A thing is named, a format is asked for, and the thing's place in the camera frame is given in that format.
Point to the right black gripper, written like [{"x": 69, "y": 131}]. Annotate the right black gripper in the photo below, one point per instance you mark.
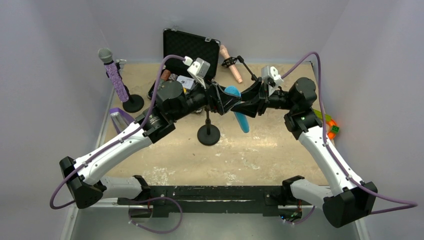
[{"x": 262, "y": 98}]

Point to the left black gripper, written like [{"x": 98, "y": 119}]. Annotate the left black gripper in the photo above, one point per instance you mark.
[{"x": 214, "y": 98}]

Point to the blue microphone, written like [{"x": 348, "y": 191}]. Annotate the blue microphone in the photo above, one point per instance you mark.
[{"x": 241, "y": 118}]

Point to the pink microphone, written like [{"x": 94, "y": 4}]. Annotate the pink microphone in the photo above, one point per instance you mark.
[{"x": 229, "y": 62}]

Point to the black round-base clip stand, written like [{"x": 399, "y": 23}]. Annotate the black round-base clip stand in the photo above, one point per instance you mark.
[{"x": 135, "y": 102}]

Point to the purple glitter microphone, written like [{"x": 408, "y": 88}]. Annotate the purple glitter microphone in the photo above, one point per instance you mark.
[{"x": 106, "y": 56}]

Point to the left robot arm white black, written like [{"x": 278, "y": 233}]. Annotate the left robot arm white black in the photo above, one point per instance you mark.
[{"x": 85, "y": 176}]

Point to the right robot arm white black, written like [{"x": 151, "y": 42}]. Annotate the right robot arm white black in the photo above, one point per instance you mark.
[{"x": 348, "y": 198}]

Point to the white card deck box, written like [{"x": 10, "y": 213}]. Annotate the white card deck box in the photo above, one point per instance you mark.
[{"x": 186, "y": 82}]

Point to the black poker chip case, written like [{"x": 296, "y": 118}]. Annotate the black poker chip case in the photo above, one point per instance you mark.
[{"x": 179, "y": 43}]

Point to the orange toy piece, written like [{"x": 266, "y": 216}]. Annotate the orange toy piece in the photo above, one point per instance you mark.
[{"x": 330, "y": 123}]

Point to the small green block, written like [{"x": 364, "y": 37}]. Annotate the small green block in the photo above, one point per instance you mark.
[{"x": 335, "y": 129}]

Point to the purple metronome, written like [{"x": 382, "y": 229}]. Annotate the purple metronome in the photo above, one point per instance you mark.
[{"x": 120, "y": 119}]

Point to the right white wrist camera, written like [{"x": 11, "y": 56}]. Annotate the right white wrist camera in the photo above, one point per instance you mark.
[{"x": 271, "y": 78}]

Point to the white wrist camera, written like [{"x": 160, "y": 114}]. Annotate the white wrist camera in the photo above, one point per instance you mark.
[
  {"x": 197, "y": 68},
  {"x": 271, "y": 78}
]

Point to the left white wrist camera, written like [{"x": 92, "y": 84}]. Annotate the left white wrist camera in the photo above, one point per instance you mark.
[{"x": 197, "y": 68}]

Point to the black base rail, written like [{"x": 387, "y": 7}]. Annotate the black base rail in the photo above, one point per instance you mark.
[{"x": 266, "y": 200}]

